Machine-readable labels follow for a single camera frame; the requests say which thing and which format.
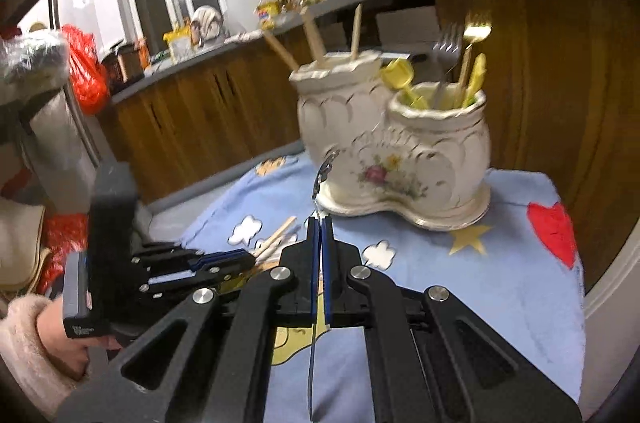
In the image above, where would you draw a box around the wooden chopstick in holder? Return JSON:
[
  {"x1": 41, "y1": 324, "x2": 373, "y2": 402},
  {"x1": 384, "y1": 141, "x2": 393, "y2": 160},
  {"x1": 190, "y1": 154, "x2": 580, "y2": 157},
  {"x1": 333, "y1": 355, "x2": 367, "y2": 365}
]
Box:
[{"x1": 262, "y1": 30, "x2": 299, "y2": 71}]

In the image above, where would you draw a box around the gold spoon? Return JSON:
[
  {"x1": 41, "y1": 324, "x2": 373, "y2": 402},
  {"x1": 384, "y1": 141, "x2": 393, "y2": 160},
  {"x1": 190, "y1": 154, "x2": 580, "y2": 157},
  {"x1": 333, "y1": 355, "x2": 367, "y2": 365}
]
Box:
[{"x1": 452, "y1": 10, "x2": 491, "y2": 109}]

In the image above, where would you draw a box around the dark thermos jar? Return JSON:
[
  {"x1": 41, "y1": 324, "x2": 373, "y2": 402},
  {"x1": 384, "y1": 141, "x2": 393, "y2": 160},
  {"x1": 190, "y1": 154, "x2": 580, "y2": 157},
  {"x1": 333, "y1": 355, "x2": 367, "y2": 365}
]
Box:
[{"x1": 101, "y1": 40, "x2": 144, "y2": 87}]

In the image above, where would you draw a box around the wooden chopstick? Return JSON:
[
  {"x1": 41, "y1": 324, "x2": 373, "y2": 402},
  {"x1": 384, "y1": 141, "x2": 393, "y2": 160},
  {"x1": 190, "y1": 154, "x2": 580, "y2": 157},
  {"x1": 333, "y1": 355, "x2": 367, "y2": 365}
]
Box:
[
  {"x1": 262, "y1": 30, "x2": 299, "y2": 71},
  {"x1": 253, "y1": 216, "x2": 297, "y2": 259},
  {"x1": 299, "y1": 7, "x2": 326, "y2": 69},
  {"x1": 350, "y1": 4, "x2": 362, "y2": 61}
]

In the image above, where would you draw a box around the blue cartoon tablecloth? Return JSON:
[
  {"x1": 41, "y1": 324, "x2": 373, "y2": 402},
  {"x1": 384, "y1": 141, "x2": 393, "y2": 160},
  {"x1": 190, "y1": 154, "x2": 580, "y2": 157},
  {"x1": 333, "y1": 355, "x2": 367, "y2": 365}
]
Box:
[{"x1": 181, "y1": 154, "x2": 586, "y2": 422}]

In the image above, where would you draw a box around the dark-handled utensil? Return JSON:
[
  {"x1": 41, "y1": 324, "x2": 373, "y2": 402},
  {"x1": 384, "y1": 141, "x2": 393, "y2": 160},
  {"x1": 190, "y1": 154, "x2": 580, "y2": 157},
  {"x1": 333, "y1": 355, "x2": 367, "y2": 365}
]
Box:
[{"x1": 307, "y1": 149, "x2": 340, "y2": 422}]

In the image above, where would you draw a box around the silver metal fork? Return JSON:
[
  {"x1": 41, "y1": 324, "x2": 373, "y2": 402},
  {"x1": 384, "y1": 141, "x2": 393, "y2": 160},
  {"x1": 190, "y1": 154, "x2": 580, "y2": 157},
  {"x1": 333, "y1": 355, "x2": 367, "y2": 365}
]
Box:
[{"x1": 430, "y1": 24, "x2": 463, "y2": 110}]

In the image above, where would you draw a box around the pink fuzzy sleeve forearm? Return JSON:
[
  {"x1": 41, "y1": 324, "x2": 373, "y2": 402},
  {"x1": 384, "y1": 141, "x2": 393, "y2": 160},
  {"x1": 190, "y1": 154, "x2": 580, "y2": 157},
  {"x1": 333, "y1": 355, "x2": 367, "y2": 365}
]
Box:
[{"x1": 1, "y1": 294, "x2": 78, "y2": 422}]

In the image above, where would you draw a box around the yellow plastic utensil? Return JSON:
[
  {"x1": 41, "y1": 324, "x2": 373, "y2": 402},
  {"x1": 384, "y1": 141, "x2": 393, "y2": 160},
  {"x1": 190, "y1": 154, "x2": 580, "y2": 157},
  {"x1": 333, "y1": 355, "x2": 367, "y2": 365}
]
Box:
[{"x1": 462, "y1": 53, "x2": 486, "y2": 108}]

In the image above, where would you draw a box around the yellow cooking oil bottle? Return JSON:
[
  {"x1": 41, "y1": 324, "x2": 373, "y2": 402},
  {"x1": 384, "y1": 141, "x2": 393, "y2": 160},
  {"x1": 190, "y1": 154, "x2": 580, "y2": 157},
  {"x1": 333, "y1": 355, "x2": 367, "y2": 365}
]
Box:
[{"x1": 255, "y1": 1, "x2": 280, "y2": 30}]

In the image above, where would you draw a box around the red plastic bag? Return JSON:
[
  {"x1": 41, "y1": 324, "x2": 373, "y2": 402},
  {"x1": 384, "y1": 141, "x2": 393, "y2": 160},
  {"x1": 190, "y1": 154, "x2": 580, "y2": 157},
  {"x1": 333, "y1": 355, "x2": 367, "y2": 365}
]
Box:
[{"x1": 61, "y1": 24, "x2": 111, "y2": 116}]

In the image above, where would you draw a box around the cream ceramic utensil holder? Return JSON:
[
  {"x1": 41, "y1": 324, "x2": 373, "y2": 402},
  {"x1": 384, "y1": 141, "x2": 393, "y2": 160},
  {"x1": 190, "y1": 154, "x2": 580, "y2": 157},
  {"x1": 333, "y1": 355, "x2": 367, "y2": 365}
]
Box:
[{"x1": 288, "y1": 50, "x2": 490, "y2": 231}]

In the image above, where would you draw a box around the left hand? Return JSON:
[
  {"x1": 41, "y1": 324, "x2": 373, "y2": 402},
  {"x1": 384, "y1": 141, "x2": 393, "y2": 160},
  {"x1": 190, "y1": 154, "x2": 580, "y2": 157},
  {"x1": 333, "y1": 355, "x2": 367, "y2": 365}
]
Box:
[{"x1": 36, "y1": 296, "x2": 122, "y2": 381}]

